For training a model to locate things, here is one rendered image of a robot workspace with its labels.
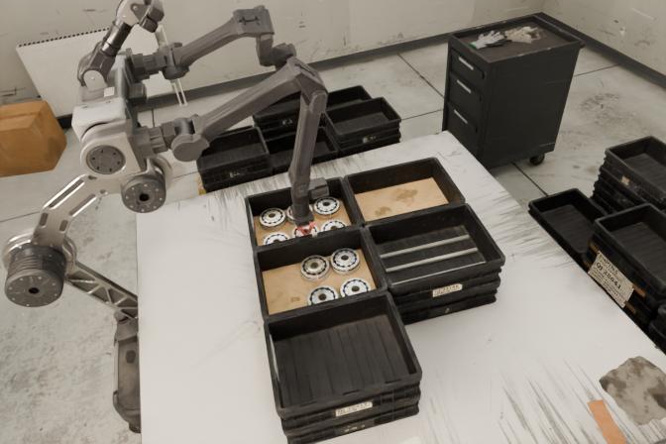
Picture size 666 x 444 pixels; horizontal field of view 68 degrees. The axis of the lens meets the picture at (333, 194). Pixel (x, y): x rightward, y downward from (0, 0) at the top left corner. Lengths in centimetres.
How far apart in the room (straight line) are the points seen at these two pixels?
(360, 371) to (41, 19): 375
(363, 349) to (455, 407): 32
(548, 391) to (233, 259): 122
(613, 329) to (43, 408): 246
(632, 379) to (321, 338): 94
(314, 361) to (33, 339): 195
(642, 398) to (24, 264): 201
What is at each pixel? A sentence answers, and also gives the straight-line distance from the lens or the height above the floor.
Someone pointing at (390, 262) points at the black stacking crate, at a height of 83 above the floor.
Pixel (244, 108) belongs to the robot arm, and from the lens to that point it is 134.
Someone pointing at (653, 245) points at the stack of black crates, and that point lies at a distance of 256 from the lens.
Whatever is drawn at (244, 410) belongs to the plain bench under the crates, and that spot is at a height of 70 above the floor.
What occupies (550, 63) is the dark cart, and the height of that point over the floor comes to 80.
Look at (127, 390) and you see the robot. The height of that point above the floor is 24.
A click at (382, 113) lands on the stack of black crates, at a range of 320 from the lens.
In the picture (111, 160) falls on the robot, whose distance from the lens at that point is 140.
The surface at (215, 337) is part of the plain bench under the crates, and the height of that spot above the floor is 70.
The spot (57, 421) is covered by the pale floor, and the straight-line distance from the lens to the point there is 280.
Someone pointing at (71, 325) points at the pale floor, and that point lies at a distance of 311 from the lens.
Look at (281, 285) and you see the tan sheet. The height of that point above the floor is 83.
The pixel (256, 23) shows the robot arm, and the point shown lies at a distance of 163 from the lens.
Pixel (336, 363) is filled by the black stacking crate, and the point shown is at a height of 83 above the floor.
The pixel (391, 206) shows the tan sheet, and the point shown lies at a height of 83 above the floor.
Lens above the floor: 216
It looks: 40 degrees down
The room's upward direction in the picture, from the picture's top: 6 degrees counter-clockwise
